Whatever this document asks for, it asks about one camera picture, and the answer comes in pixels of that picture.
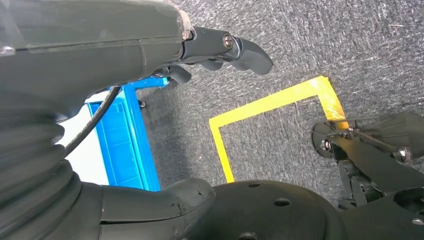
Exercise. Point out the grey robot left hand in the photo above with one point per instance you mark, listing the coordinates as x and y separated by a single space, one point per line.
82 59

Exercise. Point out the blue plastic bin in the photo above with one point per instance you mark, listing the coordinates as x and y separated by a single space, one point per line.
122 149

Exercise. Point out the ribbed grey left arm sleeve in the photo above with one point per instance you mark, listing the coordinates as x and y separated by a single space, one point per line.
26 165

